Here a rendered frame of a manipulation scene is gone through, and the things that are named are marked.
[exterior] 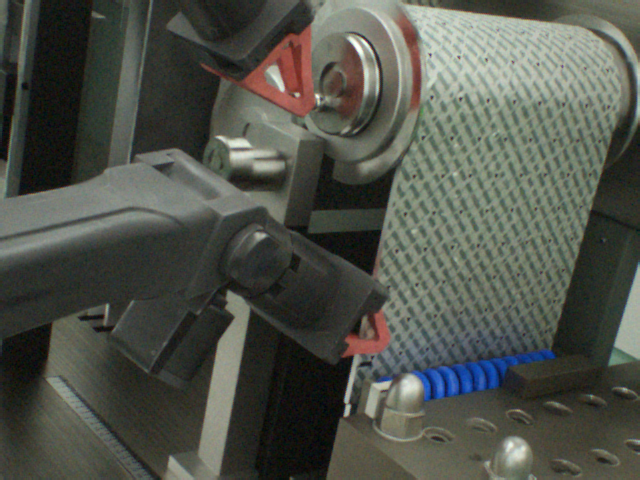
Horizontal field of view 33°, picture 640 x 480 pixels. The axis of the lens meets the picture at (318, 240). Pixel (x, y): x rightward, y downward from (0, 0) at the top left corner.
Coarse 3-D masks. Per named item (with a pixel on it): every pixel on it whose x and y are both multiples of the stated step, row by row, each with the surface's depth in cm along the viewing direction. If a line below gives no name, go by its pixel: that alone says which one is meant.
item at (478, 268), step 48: (432, 192) 80; (480, 192) 84; (528, 192) 87; (576, 192) 91; (384, 240) 79; (432, 240) 82; (480, 240) 86; (528, 240) 90; (576, 240) 94; (432, 288) 84; (480, 288) 88; (528, 288) 92; (432, 336) 86; (480, 336) 90; (528, 336) 94
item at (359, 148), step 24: (336, 24) 81; (360, 24) 78; (384, 24) 76; (312, 48) 83; (384, 48) 76; (384, 72) 77; (384, 96) 77; (384, 120) 77; (336, 144) 81; (360, 144) 79; (384, 144) 78
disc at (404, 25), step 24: (336, 0) 81; (360, 0) 79; (384, 0) 77; (312, 24) 84; (408, 24) 75; (408, 48) 75; (408, 72) 76; (408, 96) 76; (408, 120) 76; (408, 144) 76; (336, 168) 82; (360, 168) 80; (384, 168) 78
